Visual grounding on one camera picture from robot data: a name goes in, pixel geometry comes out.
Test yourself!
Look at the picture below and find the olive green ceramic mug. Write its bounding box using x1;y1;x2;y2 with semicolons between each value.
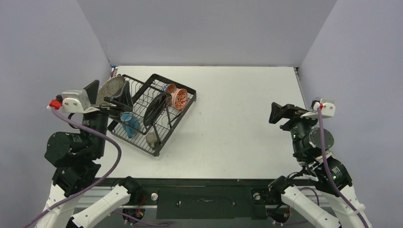
146;132;161;150

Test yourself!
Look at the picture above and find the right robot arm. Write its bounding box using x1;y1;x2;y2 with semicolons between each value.
268;98;372;228

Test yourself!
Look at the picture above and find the black wire dish rack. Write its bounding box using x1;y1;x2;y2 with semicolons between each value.
107;74;196;157

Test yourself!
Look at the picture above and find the orange floral bowl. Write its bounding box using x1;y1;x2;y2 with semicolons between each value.
172;88;188;111

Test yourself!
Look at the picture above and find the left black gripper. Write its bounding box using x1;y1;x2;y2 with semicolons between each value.
83;79;133;157

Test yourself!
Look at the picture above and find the black round plate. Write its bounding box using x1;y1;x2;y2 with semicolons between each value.
143;93;169;127

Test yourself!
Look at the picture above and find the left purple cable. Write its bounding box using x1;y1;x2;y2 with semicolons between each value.
23;107;123;228

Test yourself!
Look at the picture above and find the speckled oval plate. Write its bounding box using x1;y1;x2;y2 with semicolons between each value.
95;76;125;105

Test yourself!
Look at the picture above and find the red patterned upturned bowl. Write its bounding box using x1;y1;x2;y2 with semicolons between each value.
163;84;178;106

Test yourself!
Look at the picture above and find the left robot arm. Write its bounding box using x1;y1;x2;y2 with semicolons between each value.
33;76;144;228

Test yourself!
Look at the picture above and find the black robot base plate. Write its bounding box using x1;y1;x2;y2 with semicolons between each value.
78;178;316;221

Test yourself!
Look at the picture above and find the white and blue cup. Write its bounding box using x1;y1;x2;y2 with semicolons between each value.
120;112;140;139

